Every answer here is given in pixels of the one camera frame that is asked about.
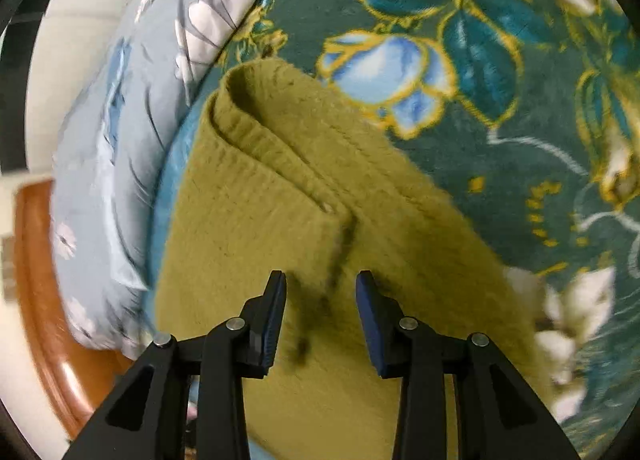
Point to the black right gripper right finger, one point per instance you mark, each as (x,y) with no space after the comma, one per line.
(460,398)

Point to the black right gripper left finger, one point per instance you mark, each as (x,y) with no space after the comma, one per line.
(144,417)

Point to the olive green knit sweater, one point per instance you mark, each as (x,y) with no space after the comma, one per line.
(286,174)

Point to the grey floral pillow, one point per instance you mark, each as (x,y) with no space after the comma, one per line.
(112,147)

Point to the teal floral plush blanket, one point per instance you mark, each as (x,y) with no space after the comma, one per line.
(518,117)

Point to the orange wooden bed frame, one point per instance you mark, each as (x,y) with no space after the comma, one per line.
(75,379)

